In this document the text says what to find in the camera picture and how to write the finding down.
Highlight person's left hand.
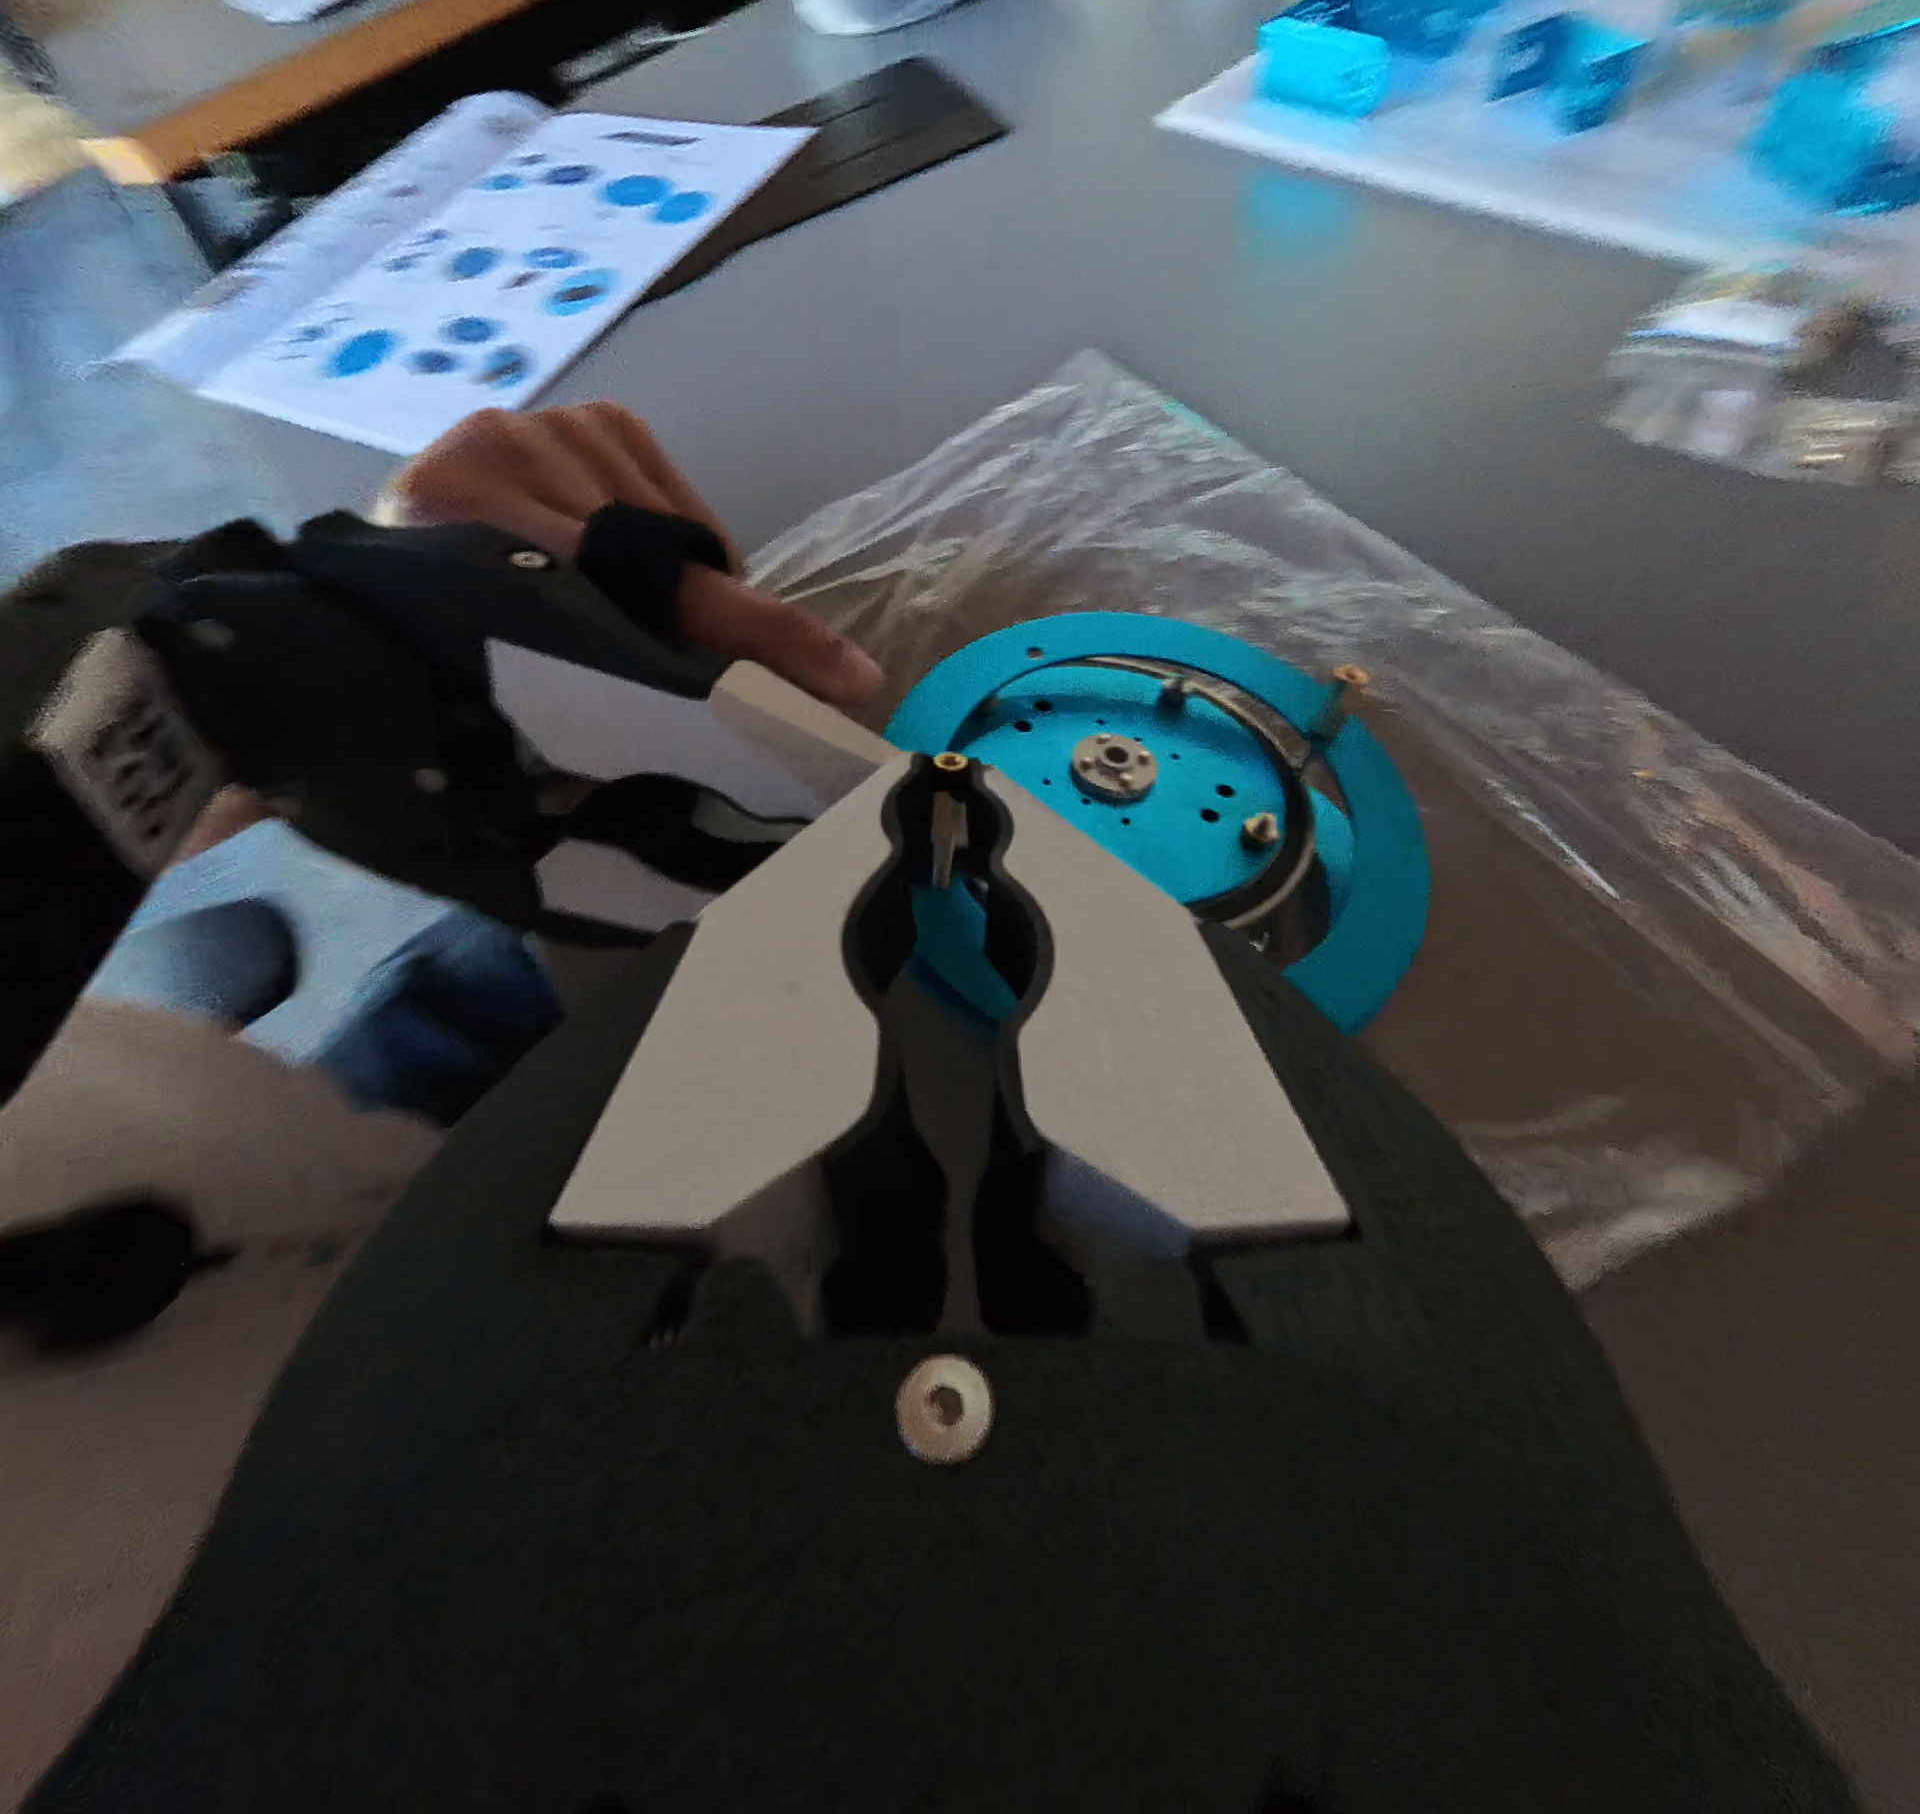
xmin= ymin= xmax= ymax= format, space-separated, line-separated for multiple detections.
xmin=392 ymin=402 xmax=890 ymax=712

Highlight pile of clear hardware bags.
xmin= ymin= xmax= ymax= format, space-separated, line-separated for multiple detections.
xmin=1602 ymin=262 xmax=1920 ymax=489

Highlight black flat plate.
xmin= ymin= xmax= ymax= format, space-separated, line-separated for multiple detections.
xmin=646 ymin=56 xmax=1008 ymax=301

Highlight wood-edged side table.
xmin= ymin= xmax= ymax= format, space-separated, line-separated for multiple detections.
xmin=0 ymin=0 xmax=767 ymax=188

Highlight person's beige shirt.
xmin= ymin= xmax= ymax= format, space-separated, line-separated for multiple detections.
xmin=0 ymin=997 xmax=451 ymax=1769

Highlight set of blue metal parts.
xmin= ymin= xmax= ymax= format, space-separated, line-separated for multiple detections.
xmin=1251 ymin=0 xmax=1920 ymax=218

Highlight blue round metal turntable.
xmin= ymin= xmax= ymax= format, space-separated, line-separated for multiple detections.
xmin=882 ymin=609 xmax=1432 ymax=1037

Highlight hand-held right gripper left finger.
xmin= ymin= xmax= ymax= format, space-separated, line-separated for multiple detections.
xmin=548 ymin=756 xmax=942 ymax=1336

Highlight grey desk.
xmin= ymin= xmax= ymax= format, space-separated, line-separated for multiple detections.
xmin=495 ymin=0 xmax=1920 ymax=1814

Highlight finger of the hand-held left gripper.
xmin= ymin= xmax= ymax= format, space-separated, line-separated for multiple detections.
xmin=708 ymin=658 xmax=920 ymax=812

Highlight clear plastic bag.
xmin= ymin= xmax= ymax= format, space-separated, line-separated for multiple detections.
xmin=746 ymin=349 xmax=1920 ymax=1292

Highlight white flat tray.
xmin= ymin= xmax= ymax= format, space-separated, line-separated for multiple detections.
xmin=1156 ymin=0 xmax=1920 ymax=271

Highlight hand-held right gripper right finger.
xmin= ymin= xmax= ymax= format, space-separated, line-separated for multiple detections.
xmin=963 ymin=756 xmax=1356 ymax=1339

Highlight printed instruction sheet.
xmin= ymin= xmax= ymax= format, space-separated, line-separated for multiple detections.
xmin=105 ymin=92 xmax=819 ymax=457

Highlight black chair armrest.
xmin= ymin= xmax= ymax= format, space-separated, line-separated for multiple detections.
xmin=142 ymin=898 xmax=296 ymax=1039

